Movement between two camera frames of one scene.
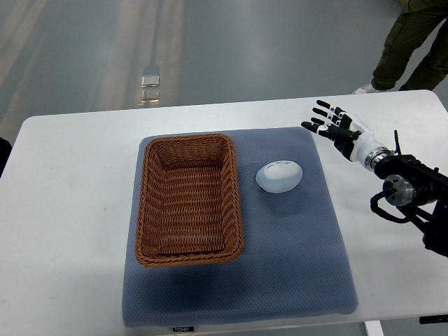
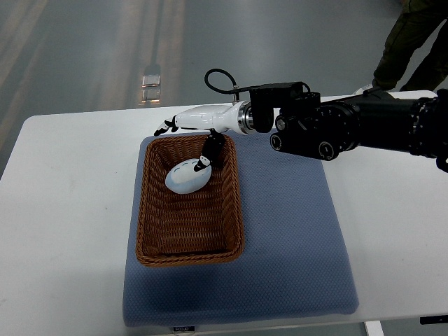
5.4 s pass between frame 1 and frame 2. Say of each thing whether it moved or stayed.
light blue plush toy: moved
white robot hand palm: moved
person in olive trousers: stayed
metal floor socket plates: stayed
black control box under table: stayed
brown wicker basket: stayed
